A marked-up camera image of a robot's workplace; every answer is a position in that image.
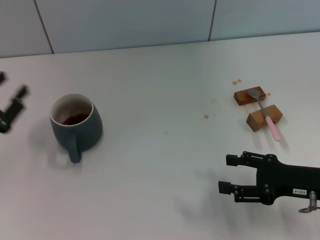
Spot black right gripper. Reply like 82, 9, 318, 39
218, 151, 320, 206

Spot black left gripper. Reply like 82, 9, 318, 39
0, 71, 30, 134

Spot pink handled metal spoon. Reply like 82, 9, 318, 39
247, 89, 281, 141

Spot grey ceramic cup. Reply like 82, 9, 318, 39
49, 93, 104, 164

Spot notched light wooden block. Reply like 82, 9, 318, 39
246, 104, 284, 133

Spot flat dark wooden block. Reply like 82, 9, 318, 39
233, 86, 266, 107

